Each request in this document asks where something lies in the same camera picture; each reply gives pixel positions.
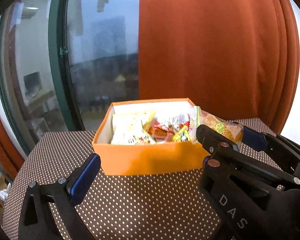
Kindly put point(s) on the red spicy strip packet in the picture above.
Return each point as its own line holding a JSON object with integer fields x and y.
{"x": 162, "y": 133}

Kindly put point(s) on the orange left curtain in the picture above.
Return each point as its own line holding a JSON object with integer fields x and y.
{"x": 10, "y": 159}

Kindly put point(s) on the orange cardboard box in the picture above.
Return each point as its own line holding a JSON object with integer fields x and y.
{"x": 123, "y": 160}

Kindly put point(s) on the green window frame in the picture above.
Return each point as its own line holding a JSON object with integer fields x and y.
{"x": 35, "y": 85}

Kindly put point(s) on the orange curtain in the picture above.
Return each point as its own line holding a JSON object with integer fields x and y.
{"x": 10, "y": 159}
{"x": 236, "y": 59}

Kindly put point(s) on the clear yellow snack packet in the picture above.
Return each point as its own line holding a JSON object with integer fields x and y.
{"x": 233, "y": 132}

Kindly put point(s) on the brown polka dot tablecloth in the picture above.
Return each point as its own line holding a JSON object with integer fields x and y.
{"x": 165, "y": 206}

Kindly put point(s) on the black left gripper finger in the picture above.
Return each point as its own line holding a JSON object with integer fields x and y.
{"x": 36, "y": 219}

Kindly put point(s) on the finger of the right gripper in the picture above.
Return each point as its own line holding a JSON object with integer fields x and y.
{"x": 258, "y": 141}
{"x": 218, "y": 146}

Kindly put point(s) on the yellow nut snack bag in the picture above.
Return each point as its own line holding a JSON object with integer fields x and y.
{"x": 132, "y": 128}

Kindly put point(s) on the silver foil snack packet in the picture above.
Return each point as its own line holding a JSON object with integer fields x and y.
{"x": 172, "y": 122}

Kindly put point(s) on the burger gummy candy packet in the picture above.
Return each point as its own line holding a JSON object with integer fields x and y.
{"x": 182, "y": 135}

